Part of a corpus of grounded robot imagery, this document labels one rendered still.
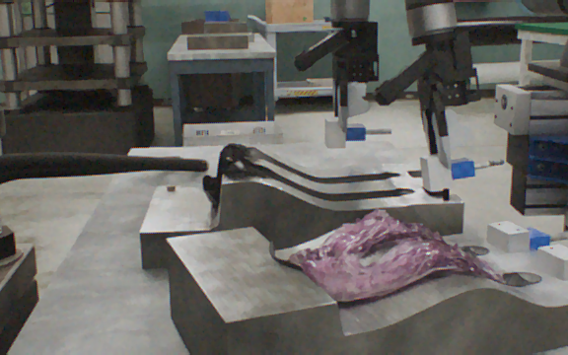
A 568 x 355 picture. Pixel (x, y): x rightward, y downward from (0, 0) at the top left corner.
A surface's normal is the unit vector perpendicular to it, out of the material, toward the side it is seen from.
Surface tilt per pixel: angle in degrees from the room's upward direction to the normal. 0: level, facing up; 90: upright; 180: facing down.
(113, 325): 0
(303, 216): 90
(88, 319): 0
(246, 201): 90
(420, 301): 16
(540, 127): 90
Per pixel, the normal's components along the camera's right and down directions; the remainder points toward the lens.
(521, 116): 0.03, 0.25
